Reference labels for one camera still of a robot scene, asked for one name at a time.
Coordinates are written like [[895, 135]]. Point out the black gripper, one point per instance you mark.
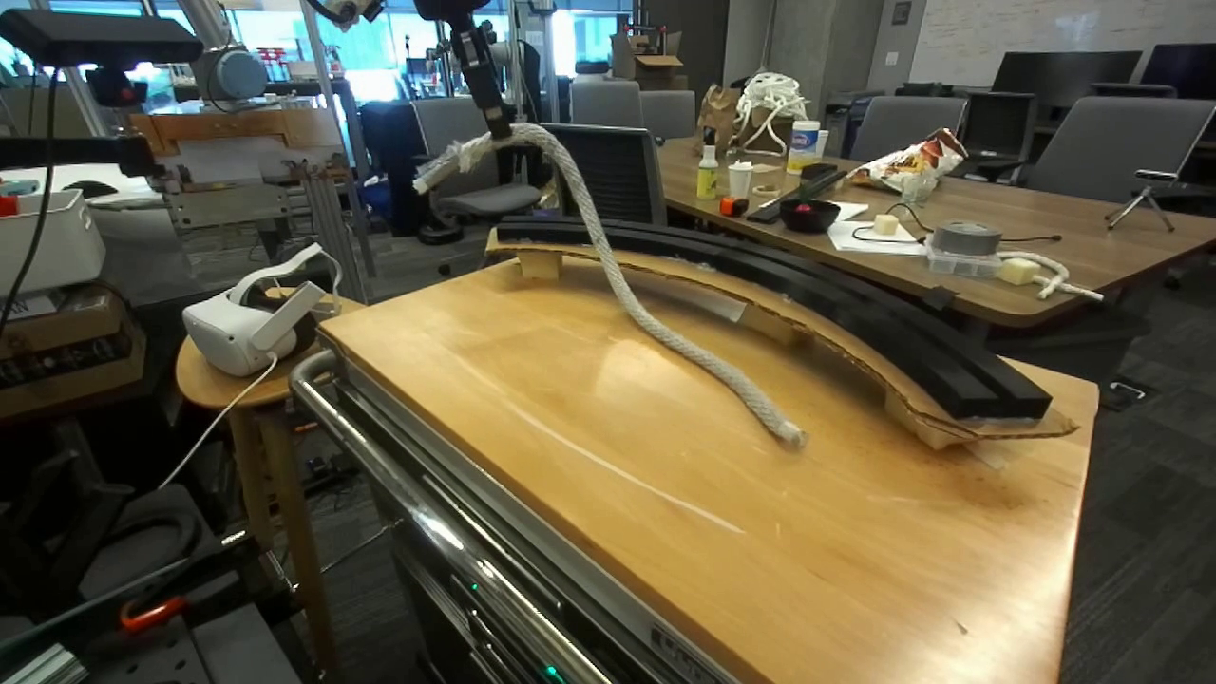
[[478, 63]]

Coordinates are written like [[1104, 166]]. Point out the dark office chair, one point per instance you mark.
[[619, 166]]

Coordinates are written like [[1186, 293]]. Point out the white VR headset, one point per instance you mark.
[[260, 316]]

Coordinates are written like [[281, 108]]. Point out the black bowl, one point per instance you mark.
[[807, 213]]

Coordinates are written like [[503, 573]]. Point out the round wooden stool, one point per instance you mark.
[[267, 478]]

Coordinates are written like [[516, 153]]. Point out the chip snack bag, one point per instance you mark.
[[920, 163]]

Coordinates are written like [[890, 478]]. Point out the grey tape roll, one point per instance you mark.
[[968, 241]]

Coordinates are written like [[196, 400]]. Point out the black curved track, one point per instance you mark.
[[954, 372]]

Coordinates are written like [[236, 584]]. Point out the curved cardboard base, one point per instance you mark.
[[787, 321]]

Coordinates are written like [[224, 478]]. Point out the grey chair right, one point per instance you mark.
[[1117, 145]]

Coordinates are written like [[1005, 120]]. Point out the chrome cart handle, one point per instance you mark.
[[500, 628]]

